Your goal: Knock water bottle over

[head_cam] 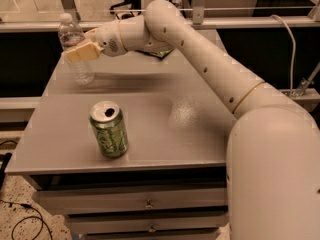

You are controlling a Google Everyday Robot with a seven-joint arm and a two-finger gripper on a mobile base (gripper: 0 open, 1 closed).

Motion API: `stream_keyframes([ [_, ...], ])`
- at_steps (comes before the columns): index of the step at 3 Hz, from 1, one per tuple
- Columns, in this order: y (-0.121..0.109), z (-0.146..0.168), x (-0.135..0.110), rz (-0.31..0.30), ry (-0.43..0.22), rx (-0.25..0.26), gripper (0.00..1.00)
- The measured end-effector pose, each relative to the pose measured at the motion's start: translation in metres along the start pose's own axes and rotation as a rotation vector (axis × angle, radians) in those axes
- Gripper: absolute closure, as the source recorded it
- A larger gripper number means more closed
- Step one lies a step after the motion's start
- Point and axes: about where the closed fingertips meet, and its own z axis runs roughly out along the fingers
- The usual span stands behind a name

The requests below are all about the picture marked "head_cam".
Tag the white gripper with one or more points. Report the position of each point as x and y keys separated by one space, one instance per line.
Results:
x=108 y=40

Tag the clear plastic water bottle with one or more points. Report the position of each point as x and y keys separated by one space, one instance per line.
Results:
x=71 y=36

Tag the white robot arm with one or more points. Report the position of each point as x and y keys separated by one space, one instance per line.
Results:
x=273 y=150

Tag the green chip bag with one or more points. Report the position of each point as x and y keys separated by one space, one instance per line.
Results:
x=159 y=54

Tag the green soda can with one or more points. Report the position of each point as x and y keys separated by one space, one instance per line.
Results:
x=106 y=119

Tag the upper grey drawer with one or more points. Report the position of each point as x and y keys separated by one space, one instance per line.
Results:
x=126 y=199

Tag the grey drawer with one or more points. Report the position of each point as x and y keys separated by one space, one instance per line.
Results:
x=126 y=199
x=149 y=223

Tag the lower grey drawer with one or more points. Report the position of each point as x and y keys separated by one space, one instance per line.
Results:
x=149 y=223

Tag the metal railing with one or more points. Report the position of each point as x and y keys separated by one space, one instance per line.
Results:
x=43 y=15

